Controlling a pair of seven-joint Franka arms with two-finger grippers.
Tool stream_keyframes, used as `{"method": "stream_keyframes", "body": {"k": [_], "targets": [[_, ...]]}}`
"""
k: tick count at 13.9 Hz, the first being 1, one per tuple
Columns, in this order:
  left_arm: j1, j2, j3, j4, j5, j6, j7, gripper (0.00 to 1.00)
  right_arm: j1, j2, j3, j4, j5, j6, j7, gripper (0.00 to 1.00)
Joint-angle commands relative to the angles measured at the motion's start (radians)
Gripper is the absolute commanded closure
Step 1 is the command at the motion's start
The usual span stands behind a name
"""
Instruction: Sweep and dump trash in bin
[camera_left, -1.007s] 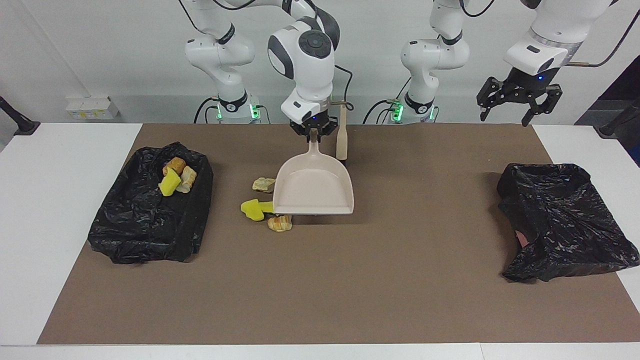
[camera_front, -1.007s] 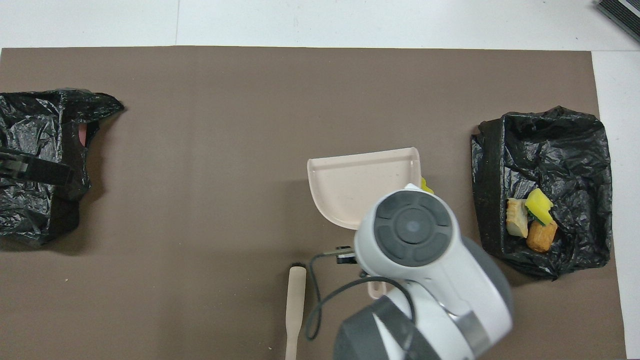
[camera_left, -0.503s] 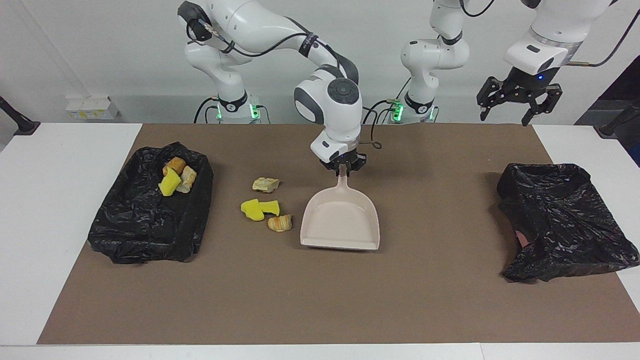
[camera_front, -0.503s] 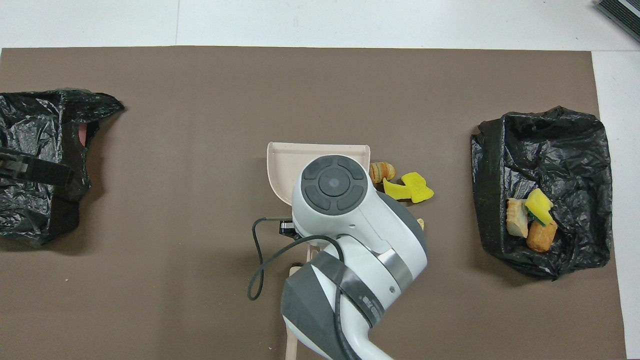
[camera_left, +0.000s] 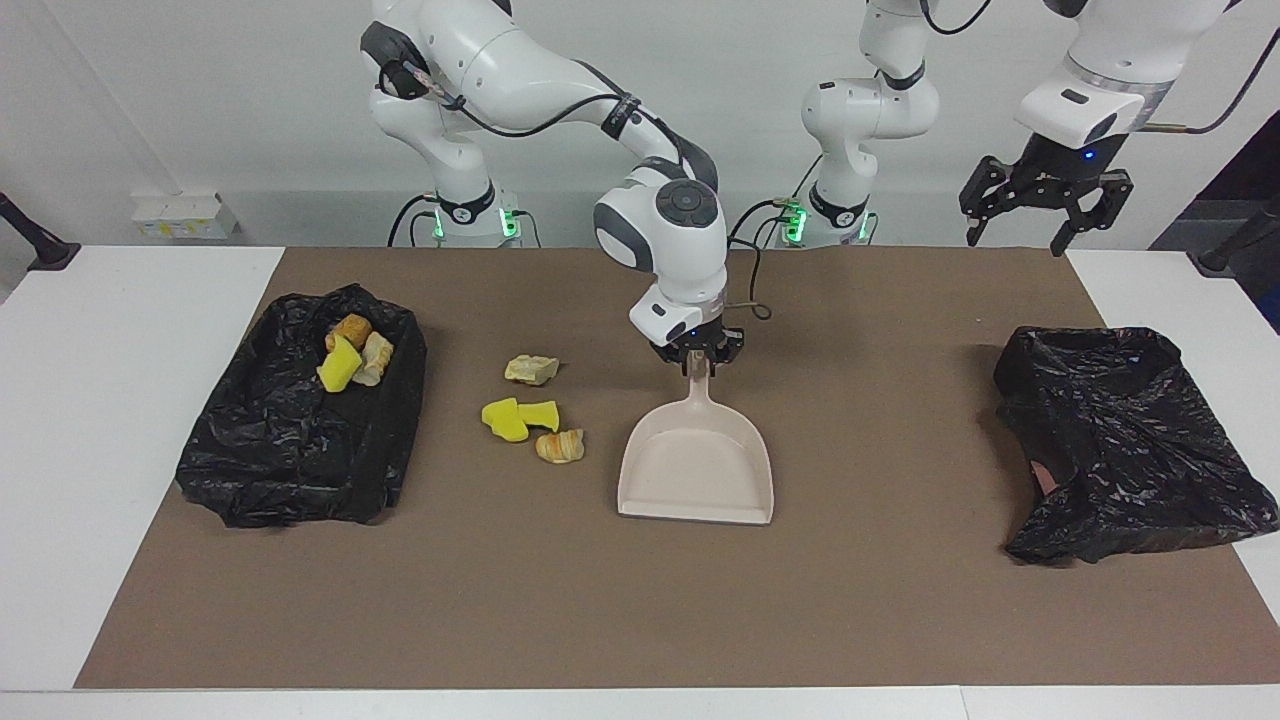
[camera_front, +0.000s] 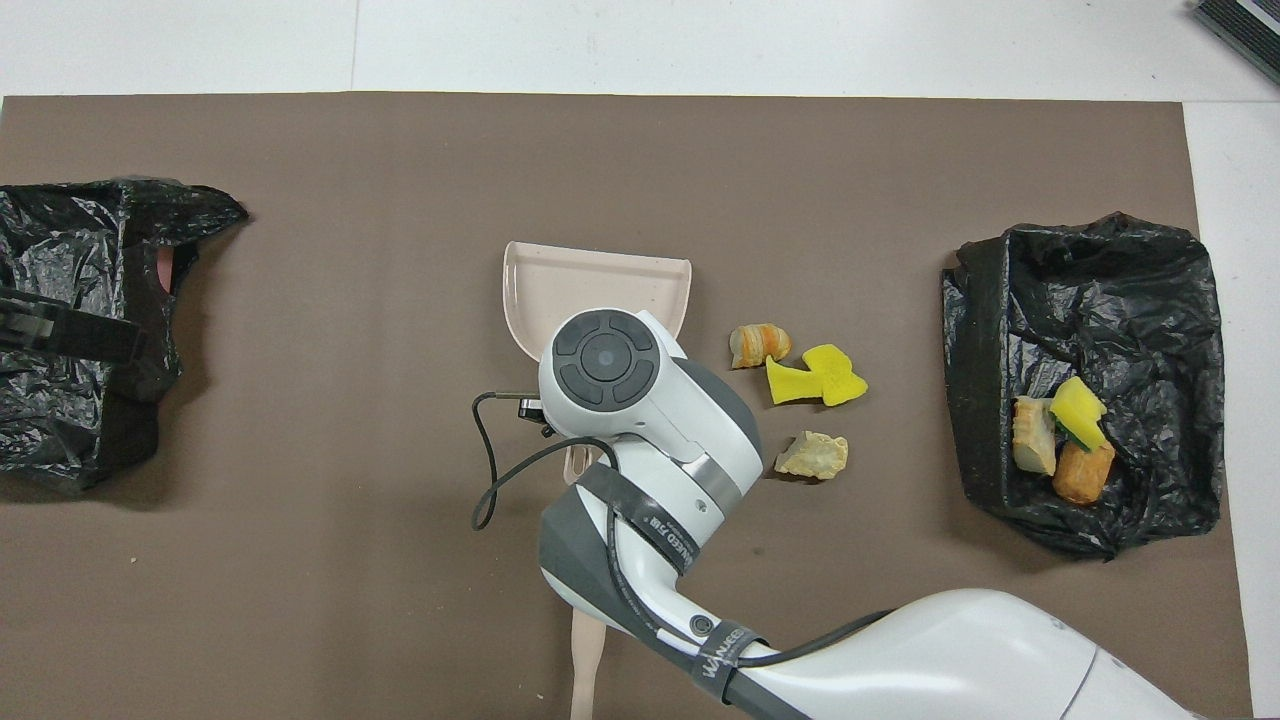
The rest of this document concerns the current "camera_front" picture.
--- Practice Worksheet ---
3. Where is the beige plastic dustpan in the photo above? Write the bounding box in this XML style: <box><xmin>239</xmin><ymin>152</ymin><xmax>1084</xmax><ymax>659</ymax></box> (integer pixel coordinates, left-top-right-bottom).
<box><xmin>502</xmin><ymin>241</ymin><xmax>693</xmax><ymax>487</ymax></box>

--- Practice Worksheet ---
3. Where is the striped toy croissant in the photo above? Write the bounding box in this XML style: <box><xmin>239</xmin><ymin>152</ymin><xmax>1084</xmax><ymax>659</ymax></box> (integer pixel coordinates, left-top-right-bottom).
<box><xmin>729</xmin><ymin>323</ymin><xmax>793</xmax><ymax>370</ymax></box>
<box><xmin>1012</xmin><ymin>396</ymin><xmax>1058</xmax><ymax>477</ymax></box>

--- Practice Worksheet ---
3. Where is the yellow sponge piece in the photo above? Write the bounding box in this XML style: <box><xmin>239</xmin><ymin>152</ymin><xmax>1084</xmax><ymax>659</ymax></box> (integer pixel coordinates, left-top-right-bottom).
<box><xmin>802</xmin><ymin>343</ymin><xmax>869</xmax><ymax>407</ymax></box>
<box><xmin>766</xmin><ymin>355</ymin><xmax>816</xmax><ymax>406</ymax></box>

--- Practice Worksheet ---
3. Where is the beige hand brush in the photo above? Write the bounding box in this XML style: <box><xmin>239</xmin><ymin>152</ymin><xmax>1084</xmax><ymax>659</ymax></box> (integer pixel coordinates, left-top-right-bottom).
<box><xmin>570</xmin><ymin>610</ymin><xmax>606</xmax><ymax>720</ymax></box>

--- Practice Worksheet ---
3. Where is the pale bread chunk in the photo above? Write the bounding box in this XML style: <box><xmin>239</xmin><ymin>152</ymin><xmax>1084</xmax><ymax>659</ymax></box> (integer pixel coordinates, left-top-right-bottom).
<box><xmin>775</xmin><ymin>431</ymin><xmax>849</xmax><ymax>481</ymax></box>

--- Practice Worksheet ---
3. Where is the yellow and green sponge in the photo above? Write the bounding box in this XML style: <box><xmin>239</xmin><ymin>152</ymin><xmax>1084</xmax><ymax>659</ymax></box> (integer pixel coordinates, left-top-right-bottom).
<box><xmin>1048</xmin><ymin>376</ymin><xmax>1109</xmax><ymax>453</ymax></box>

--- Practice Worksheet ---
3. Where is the brown toy bread roll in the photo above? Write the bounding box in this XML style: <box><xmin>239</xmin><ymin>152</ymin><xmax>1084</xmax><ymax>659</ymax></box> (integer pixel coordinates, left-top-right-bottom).
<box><xmin>1052</xmin><ymin>440</ymin><xmax>1116</xmax><ymax>506</ymax></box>

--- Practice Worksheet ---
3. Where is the black bag over pink bin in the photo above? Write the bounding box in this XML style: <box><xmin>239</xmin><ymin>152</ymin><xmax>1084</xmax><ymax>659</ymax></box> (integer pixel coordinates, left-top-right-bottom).
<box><xmin>0</xmin><ymin>177</ymin><xmax>251</xmax><ymax>496</ymax></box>

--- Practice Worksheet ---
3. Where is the black trash bag bin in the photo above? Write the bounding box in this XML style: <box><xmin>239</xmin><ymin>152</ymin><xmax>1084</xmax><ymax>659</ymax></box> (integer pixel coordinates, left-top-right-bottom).
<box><xmin>940</xmin><ymin>211</ymin><xmax>1226</xmax><ymax>561</ymax></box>

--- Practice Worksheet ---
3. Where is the brown table mat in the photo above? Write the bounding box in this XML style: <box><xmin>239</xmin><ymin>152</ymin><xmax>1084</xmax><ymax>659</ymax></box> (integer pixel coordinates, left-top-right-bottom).
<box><xmin>0</xmin><ymin>92</ymin><xmax>1256</xmax><ymax>720</ymax></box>

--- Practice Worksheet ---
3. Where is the dark grey ribbed device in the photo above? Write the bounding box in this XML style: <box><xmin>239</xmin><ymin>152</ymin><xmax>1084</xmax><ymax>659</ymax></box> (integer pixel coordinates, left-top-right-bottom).
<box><xmin>1190</xmin><ymin>0</ymin><xmax>1280</xmax><ymax>86</ymax></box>

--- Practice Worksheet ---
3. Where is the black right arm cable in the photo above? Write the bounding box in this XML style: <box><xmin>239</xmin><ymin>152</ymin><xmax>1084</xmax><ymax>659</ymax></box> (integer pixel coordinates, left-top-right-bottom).
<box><xmin>470</xmin><ymin>390</ymin><xmax>891</xmax><ymax>671</ymax></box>

